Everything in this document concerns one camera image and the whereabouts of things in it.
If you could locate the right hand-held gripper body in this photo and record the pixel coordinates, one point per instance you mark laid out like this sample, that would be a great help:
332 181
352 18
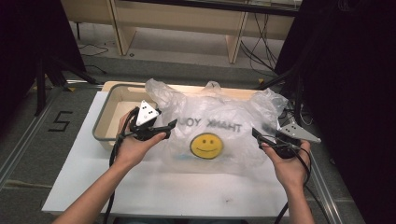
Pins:
297 133

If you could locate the metal floor rail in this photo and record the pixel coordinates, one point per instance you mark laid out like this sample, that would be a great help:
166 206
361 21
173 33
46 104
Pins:
28 137
330 199

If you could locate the light wooden desk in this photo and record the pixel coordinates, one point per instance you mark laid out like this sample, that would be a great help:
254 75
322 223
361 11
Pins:
174 21

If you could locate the person's left hand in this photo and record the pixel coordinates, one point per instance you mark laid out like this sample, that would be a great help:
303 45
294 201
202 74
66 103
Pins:
130 151

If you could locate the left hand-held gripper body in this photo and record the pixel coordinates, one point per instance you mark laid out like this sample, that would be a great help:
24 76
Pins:
145 113

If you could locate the beige bin with grey rim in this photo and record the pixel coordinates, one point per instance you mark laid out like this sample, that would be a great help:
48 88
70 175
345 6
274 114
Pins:
106 118

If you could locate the white board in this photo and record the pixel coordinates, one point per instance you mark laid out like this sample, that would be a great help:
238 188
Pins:
171 193

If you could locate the black tripod stand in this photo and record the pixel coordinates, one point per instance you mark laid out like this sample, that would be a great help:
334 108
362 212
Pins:
299 90
40 87

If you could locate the person's right hand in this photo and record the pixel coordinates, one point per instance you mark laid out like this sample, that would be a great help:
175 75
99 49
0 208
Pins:
292 171

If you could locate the clear smiley face plastic bag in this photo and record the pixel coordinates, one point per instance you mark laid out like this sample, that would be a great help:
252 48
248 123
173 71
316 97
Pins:
218 109

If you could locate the black curtain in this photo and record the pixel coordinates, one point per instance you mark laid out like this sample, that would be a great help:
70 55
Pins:
358 109
28 46

